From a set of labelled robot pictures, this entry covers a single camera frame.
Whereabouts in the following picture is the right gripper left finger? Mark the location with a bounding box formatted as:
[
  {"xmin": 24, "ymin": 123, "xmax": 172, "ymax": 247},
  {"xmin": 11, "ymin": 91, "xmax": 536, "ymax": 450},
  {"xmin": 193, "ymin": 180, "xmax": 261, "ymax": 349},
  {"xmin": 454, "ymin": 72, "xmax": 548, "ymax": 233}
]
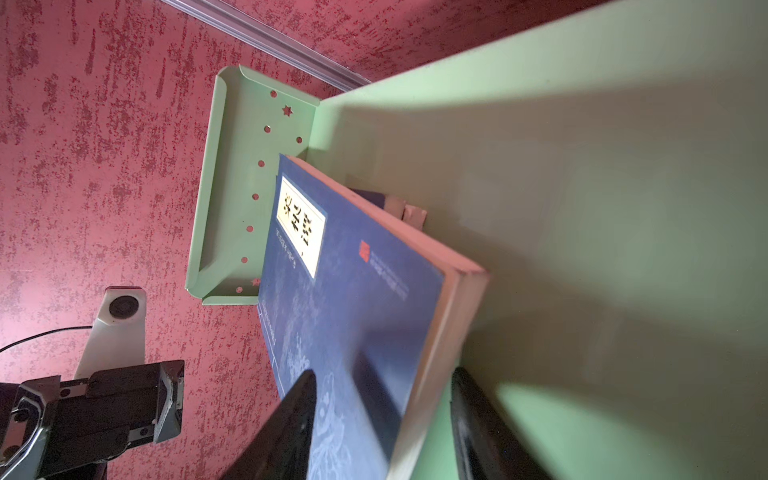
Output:
[{"xmin": 221, "ymin": 369, "xmax": 317, "ymax": 480}]

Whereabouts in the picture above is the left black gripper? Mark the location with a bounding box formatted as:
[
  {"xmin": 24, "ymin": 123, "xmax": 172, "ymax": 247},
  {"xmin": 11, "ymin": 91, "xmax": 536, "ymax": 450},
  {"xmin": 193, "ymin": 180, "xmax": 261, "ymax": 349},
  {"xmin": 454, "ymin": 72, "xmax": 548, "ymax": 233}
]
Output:
[{"xmin": 1, "ymin": 360, "xmax": 184, "ymax": 479}]

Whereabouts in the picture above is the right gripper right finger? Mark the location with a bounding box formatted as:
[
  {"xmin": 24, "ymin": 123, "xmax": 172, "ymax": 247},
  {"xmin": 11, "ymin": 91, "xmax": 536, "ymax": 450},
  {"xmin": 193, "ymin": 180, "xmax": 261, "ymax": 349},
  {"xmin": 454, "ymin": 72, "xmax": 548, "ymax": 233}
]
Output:
[{"xmin": 450, "ymin": 367, "xmax": 549, "ymax": 480}]

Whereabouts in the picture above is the blue book yellow label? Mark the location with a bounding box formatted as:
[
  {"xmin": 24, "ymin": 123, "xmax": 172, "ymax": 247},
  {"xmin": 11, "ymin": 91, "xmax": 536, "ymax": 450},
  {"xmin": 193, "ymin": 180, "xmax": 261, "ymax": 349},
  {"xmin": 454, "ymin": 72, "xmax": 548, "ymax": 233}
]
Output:
[{"xmin": 258, "ymin": 156, "xmax": 490, "ymax": 479}]

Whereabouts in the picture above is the blue book Xiaolin Guangji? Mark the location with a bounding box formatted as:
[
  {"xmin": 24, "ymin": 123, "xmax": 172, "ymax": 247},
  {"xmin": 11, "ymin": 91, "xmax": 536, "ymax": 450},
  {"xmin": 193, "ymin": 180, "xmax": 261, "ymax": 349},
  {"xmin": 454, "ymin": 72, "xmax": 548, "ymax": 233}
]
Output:
[{"xmin": 353, "ymin": 189, "xmax": 427, "ymax": 230}]

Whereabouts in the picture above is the green wooden two-tier shelf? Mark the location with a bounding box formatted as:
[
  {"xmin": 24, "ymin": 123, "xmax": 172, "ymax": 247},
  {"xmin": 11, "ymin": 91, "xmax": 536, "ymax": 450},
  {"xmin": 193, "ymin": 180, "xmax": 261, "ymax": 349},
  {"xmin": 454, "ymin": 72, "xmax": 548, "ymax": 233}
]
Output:
[{"xmin": 186, "ymin": 1, "xmax": 767, "ymax": 479}]

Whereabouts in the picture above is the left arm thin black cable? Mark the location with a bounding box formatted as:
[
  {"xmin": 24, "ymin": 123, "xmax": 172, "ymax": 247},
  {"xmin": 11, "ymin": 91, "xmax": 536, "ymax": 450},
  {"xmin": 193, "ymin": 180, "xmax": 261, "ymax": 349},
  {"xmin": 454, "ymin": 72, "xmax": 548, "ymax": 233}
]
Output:
[{"xmin": 0, "ymin": 325, "xmax": 94, "ymax": 355}]

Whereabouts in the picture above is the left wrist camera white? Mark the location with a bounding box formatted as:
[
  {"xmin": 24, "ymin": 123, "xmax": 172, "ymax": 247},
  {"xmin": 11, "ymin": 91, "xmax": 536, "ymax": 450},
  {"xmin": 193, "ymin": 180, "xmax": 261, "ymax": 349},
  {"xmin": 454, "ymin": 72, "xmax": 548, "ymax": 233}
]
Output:
[{"xmin": 74, "ymin": 286, "xmax": 147, "ymax": 379}]

